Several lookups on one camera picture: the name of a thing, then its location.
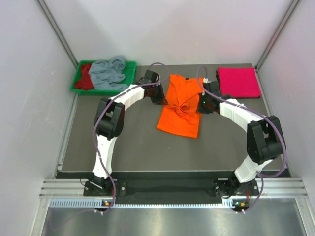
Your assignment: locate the orange t shirt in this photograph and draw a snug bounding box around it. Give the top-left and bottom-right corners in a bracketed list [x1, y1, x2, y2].
[157, 74, 203, 139]

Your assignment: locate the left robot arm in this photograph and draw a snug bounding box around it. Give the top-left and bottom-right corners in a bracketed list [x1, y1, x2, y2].
[88, 70, 167, 195]

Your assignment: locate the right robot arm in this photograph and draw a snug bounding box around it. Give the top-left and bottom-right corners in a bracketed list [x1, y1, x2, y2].
[197, 78, 285, 198]

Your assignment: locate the folded pink t shirt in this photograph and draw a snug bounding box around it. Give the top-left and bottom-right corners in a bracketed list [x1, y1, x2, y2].
[216, 66, 262, 99]

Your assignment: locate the grey-blue t shirt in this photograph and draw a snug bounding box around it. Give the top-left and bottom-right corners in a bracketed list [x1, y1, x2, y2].
[89, 56, 128, 90]

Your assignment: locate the dark red t shirt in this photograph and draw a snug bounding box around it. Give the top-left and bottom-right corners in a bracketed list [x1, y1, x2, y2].
[74, 63, 94, 91]

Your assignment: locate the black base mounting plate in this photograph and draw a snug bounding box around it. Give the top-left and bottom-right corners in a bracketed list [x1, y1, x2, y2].
[83, 171, 259, 199]

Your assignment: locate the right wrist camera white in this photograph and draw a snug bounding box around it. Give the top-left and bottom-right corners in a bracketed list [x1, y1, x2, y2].
[203, 78, 210, 84]

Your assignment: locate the aluminium corner post right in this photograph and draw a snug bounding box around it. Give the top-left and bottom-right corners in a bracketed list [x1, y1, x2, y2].
[255, 0, 301, 71]

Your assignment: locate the aluminium corner post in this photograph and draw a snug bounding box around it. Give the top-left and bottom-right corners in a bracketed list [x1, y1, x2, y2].
[35, 0, 78, 68]
[255, 0, 301, 71]

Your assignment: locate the aluminium front rail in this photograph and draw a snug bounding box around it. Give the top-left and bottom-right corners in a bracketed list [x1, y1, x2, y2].
[39, 178, 308, 198]

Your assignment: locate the aluminium corner post left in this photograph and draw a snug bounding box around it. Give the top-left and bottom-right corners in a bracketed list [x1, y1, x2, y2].
[35, 0, 78, 68]

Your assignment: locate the slotted cable duct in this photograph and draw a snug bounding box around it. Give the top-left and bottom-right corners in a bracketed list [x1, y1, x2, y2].
[49, 198, 246, 209]

